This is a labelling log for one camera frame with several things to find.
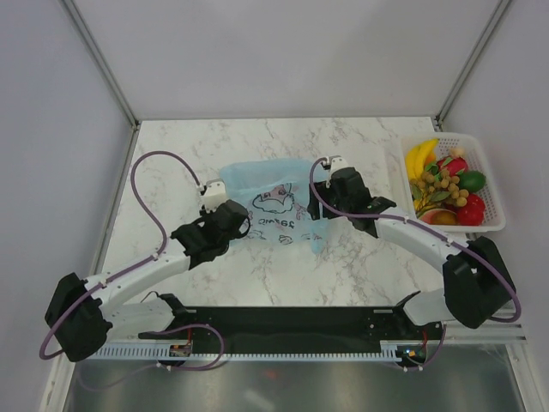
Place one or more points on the orange fake peach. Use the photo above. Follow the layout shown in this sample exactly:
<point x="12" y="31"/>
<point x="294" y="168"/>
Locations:
<point x="439" y="217"/>

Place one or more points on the brown fake longan bunch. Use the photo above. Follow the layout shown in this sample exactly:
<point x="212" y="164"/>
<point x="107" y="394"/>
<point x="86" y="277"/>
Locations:
<point x="436" y="190"/>

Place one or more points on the green fake mango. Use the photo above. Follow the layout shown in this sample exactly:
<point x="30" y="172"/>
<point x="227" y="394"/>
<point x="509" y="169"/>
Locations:
<point x="472" y="181"/>

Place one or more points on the left aluminium corner post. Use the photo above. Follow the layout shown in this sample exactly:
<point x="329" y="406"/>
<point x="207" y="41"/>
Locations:
<point x="84" y="32"/>

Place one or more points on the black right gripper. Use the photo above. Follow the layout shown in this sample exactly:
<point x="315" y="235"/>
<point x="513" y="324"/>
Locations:
<point x="324" y="187"/>

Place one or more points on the red fake dragon fruit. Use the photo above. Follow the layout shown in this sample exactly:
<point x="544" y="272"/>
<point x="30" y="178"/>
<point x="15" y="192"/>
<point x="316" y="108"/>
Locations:
<point x="448" y="167"/>

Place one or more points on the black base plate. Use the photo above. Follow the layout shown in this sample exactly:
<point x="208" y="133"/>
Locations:
<point x="299" y="328"/>

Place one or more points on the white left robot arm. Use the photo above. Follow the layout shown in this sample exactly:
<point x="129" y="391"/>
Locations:
<point x="84" y="314"/>

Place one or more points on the right aluminium corner post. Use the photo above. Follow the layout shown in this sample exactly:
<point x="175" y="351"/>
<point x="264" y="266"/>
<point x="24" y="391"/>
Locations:
<point x="483" y="41"/>

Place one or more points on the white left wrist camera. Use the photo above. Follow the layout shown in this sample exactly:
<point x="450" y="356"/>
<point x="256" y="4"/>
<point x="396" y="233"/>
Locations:
<point x="213" y="195"/>

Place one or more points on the white plastic fruit basket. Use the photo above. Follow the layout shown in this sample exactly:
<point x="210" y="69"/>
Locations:
<point x="468" y="148"/>

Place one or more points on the red fake apple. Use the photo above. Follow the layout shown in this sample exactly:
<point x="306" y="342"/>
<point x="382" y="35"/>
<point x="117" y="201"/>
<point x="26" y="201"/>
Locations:
<point x="472" y="214"/>

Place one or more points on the white slotted cable duct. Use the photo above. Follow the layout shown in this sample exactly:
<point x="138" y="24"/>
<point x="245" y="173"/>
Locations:
<point x="165" y="351"/>

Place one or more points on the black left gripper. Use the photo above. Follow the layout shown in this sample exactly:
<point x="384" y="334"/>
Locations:
<point x="205" y="215"/>

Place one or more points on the aluminium corner post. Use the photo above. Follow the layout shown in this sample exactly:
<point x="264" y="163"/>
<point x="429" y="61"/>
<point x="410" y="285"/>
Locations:
<point x="483" y="41"/>
<point x="84" y="32"/>

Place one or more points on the light blue plastic bag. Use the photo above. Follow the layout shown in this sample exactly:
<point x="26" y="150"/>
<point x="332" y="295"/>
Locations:
<point x="276" y="194"/>

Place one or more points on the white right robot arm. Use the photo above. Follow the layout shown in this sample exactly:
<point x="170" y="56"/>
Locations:
<point x="476" y="282"/>

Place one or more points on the yellow fake banana bunch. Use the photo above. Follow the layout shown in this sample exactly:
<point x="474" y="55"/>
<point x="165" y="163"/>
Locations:
<point x="420" y="156"/>

